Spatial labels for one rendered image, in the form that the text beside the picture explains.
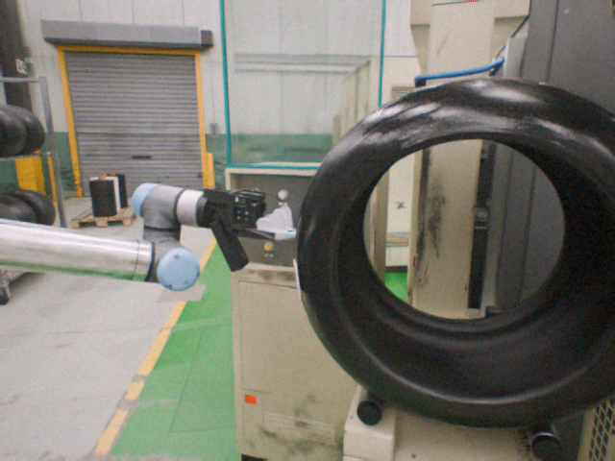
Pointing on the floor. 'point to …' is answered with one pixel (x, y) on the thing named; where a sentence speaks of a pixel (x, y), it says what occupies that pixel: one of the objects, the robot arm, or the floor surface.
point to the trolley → (19, 137)
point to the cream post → (451, 164)
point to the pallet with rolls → (107, 202)
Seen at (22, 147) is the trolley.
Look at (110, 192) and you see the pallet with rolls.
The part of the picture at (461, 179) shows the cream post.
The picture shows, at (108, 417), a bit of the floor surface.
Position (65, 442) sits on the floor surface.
